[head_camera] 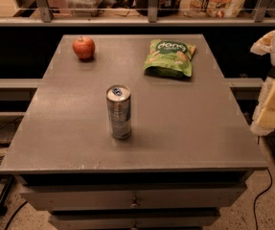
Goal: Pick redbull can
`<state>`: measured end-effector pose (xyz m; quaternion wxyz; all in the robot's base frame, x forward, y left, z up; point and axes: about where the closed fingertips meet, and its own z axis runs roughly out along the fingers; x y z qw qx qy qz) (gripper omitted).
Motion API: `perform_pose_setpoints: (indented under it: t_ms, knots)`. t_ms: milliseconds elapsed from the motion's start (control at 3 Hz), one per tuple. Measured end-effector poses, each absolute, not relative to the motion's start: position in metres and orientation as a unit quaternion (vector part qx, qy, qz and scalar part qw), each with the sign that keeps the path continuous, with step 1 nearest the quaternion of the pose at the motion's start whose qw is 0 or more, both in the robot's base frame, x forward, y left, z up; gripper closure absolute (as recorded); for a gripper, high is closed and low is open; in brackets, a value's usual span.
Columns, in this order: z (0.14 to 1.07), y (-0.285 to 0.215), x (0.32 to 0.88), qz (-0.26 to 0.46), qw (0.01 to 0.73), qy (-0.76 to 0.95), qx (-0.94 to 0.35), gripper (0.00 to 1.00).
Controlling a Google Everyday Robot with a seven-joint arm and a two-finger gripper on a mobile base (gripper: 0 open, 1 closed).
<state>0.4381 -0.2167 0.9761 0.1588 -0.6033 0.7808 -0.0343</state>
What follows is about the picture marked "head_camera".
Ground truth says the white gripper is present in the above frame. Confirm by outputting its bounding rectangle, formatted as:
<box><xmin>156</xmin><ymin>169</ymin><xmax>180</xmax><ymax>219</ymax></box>
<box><xmin>250</xmin><ymin>31</ymin><xmax>275</xmax><ymax>136</ymax></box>

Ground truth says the silver blue redbull can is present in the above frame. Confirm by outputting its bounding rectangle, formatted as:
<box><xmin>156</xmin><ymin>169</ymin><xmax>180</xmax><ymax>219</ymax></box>
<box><xmin>106</xmin><ymin>84</ymin><xmax>131</xmax><ymax>139</ymax></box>

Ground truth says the printed snack bag on shelf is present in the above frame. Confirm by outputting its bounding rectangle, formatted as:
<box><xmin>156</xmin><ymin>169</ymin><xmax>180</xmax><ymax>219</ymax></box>
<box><xmin>183</xmin><ymin>0</ymin><xmax>245</xmax><ymax>18</ymax></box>

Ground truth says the green snack bag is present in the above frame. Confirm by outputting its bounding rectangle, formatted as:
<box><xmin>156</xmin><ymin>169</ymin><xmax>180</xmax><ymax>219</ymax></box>
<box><xmin>144</xmin><ymin>39</ymin><xmax>195</xmax><ymax>78</ymax></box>

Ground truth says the grey cabinet with drawers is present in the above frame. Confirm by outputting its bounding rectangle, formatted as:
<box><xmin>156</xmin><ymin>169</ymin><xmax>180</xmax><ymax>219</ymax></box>
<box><xmin>0</xmin><ymin>34</ymin><xmax>266</xmax><ymax>230</ymax></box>

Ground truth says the red apple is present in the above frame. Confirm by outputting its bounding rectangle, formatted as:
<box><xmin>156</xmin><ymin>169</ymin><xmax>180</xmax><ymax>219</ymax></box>
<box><xmin>72</xmin><ymin>36</ymin><xmax>95</xmax><ymax>59</ymax></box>

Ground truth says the clear plastic container on shelf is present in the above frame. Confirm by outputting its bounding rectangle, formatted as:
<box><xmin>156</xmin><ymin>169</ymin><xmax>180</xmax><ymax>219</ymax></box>
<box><xmin>65</xmin><ymin>0</ymin><xmax>103</xmax><ymax>16</ymax></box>

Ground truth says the black cable right floor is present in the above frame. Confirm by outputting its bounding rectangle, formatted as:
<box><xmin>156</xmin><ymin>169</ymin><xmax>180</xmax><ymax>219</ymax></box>
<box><xmin>252</xmin><ymin>168</ymin><xmax>273</xmax><ymax>230</ymax></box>

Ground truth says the grey metal shelf rail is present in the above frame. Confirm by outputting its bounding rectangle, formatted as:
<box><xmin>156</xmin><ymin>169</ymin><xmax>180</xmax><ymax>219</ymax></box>
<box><xmin>0</xmin><ymin>0</ymin><xmax>275</xmax><ymax>27</ymax></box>

